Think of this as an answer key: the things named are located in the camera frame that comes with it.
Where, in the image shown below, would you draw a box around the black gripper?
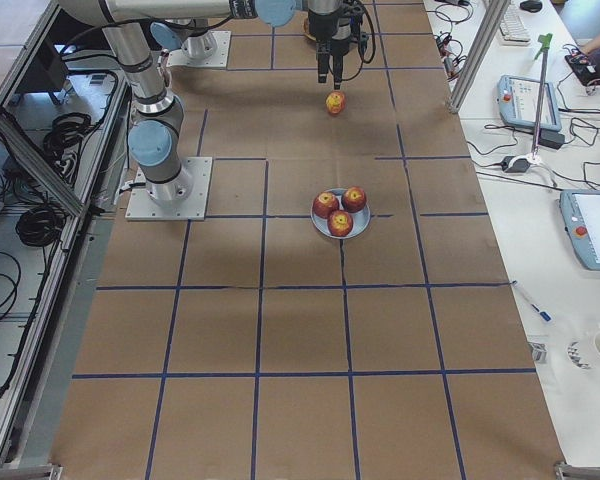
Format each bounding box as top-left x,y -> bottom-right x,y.
316,17 -> 352,89
307,0 -> 341,44

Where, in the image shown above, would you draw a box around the red yellow apple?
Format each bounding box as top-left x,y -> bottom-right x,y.
325,90 -> 346,116

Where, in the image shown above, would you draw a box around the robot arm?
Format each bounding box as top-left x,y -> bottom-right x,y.
60,1 -> 344,205
150,7 -> 368,91

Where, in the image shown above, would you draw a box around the woven wicker basket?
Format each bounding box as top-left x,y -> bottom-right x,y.
302,18 -> 316,43

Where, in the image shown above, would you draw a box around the red apple on plate far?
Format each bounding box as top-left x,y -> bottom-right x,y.
341,186 -> 367,213

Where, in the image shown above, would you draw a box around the red apple on plate side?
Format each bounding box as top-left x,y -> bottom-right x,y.
312,191 -> 340,219

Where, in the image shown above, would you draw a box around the light blue plate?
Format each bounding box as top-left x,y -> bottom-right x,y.
311,186 -> 371,239

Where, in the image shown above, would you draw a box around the red apple on plate near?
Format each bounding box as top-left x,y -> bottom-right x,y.
327,210 -> 354,238

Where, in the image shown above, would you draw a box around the white keyboard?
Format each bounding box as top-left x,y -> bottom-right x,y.
499,3 -> 531,47

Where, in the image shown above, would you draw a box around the far teach pendant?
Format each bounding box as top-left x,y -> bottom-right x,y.
497,75 -> 562,132

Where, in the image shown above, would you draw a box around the teach pendant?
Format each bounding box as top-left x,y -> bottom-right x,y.
497,75 -> 562,132
559,189 -> 600,271

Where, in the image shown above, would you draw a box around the black computer mouse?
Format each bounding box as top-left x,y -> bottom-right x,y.
519,0 -> 543,13

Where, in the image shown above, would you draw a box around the pink selfie stick stand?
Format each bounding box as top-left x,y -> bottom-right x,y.
506,33 -> 553,173

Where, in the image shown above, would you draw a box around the black power adapter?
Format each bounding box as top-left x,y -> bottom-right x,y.
538,129 -> 565,150

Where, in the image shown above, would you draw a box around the near teach pendant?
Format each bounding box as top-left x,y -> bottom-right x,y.
559,189 -> 600,271

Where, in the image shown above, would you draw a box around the blue white pen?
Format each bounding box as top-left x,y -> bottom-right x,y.
511,280 -> 552,323

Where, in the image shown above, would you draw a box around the patterned tape roll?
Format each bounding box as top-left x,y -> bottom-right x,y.
567,341 -> 592,370

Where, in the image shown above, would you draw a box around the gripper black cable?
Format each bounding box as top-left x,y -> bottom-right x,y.
342,0 -> 379,84

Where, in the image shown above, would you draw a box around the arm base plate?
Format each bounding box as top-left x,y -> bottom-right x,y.
125,157 -> 213,221
166,30 -> 231,69

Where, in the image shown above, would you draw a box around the aluminium frame post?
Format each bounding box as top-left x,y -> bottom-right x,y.
447,0 -> 509,114

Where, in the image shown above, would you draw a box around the coiled black cables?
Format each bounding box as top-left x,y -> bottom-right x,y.
42,112 -> 96,161

